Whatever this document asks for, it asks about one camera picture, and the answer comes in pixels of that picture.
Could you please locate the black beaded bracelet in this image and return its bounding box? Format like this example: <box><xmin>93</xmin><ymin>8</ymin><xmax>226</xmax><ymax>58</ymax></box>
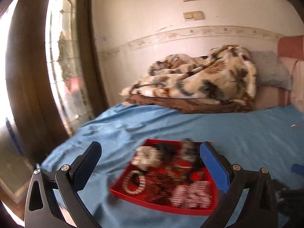
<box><xmin>187</xmin><ymin>168</ymin><xmax>206</xmax><ymax>183</ymax></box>

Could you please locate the red plaid scrunchie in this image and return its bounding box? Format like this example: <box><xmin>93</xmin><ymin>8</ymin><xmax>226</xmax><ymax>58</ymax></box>
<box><xmin>169</xmin><ymin>181</ymin><xmax>212</xmax><ymax>209</ymax></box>

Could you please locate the grey sheer scrunchie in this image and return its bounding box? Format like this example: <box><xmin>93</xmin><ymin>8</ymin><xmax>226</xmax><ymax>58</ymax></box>
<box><xmin>179</xmin><ymin>138</ymin><xmax>201</xmax><ymax>166</ymax></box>

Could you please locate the pink pearl bracelet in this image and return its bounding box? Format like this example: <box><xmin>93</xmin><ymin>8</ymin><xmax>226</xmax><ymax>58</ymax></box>
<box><xmin>122</xmin><ymin>170</ymin><xmax>146</xmax><ymax>195</ymax></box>

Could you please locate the black hair claw clip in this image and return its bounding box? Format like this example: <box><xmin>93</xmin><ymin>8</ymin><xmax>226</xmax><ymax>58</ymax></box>
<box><xmin>156</xmin><ymin>142</ymin><xmax>179</xmax><ymax>162</ymax></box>

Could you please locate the red polka dot scrunchie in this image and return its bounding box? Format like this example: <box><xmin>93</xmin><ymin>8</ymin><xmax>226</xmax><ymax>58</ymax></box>
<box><xmin>144</xmin><ymin>172</ymin><xmax>176</xmax><ymax>206</ymax></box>

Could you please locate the white floral scrunchie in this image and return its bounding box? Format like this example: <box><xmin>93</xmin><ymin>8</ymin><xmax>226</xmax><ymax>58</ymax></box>
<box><xmin>131</xmin><ymin>146</ymin><xmax>163</xmax><ymax>171</ymax></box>

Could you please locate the blue bed sheet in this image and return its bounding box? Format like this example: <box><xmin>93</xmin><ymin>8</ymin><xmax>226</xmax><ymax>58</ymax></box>
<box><xmin>41</xmin><ymin>104</ymin><xmax>303</xmax><ymax>227</ymax></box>

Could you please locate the red shallow tray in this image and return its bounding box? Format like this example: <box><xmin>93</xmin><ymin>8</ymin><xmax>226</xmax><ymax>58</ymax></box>
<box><xmin>110</xmin><ymin>139</ymin><xmax>219</xmax><ymax>216</ymax></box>

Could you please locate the brown ruffled blanket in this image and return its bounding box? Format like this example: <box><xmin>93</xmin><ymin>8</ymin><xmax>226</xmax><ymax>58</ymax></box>
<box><xmin>125</xmin><ymin>94</ymin><xmax>253</xmax><ymax>114</ymax></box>

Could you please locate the stained glass wooden door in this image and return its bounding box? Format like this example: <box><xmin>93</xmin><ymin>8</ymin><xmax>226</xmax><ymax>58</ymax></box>
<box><xmin>2</xmin><ymin>0</ymin><xmax>108</xmax><ymax>163</ymax></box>

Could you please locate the grey pillow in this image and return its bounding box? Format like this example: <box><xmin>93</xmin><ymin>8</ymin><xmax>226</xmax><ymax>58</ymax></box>
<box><xmin>250</xmin><ymin>51</ymin><xmax>292</xmax><ymax>91</ymax></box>

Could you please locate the floral leaf print blanket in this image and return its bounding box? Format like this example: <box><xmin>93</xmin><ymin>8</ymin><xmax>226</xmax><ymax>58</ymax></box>
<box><xmin>120</xmin><ymin>45</ymin><xmax>257</xmax><ymax>105</ymax></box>

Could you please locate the wall light switch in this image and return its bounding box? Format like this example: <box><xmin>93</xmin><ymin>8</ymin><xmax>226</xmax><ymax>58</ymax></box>
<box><xmin>183</xmin><ymin>11</ymin><xmax>205</xmax><ymax>21</ymax></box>

